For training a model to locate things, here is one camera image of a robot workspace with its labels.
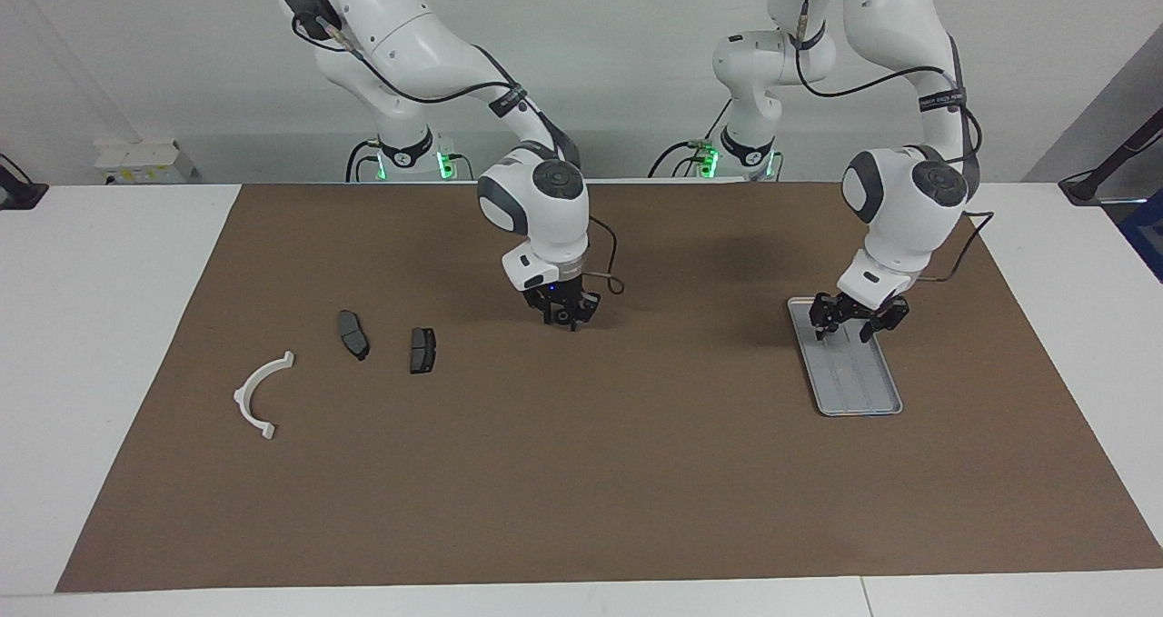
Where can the white semicircular bracket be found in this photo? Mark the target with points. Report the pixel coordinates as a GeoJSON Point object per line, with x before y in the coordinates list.
{"type": "Point", "coordinates": [243, 403]}

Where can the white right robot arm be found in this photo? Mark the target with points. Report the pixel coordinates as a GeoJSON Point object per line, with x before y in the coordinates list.
{"type": "Point", "coordinates": [545, 208]}

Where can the black angled pole stand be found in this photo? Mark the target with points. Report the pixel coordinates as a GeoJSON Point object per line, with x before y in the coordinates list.
{"type": "Point", "coordinates": [1104, 167]}

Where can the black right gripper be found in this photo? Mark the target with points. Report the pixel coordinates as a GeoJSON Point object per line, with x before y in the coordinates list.
{"type": "Point", "coordinates": [563, 297]}

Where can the black clamp stand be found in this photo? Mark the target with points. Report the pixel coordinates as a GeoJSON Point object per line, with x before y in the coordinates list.
{"type": "Point", "coordinates": [18, 194]}

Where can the blue box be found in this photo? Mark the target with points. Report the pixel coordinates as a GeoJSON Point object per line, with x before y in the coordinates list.
{"type": "Point", "coordinates": [1147, 235]}

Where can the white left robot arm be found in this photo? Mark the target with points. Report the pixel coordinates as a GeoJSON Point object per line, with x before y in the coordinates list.
{"type": "Point", "coordinates": [909, 208]}

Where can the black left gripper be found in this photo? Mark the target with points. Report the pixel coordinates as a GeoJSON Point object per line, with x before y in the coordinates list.
{"type": "Point", "coordinates": [863, 310]}

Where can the silver ribbed metal tray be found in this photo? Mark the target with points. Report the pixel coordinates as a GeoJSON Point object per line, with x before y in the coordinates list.
{"type": "Point", "coordinates": [854, 381]}

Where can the dark rectangular brake pad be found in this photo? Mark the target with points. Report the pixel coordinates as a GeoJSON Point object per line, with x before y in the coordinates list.
{"type": "Point", "coordinates": [422, 351]}

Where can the white power strip box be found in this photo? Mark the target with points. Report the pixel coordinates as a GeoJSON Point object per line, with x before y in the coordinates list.
{"type": "Point", "coordinates": [141, 161]}

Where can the brown table mat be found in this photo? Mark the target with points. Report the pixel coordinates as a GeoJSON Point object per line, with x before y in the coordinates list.
{"type": "Point", "coordinates": [581, 472]}

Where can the dark brake pad with tab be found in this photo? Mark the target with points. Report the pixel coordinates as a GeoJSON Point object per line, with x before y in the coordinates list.
{"type": "Point", "coordinates": [352, 335]}

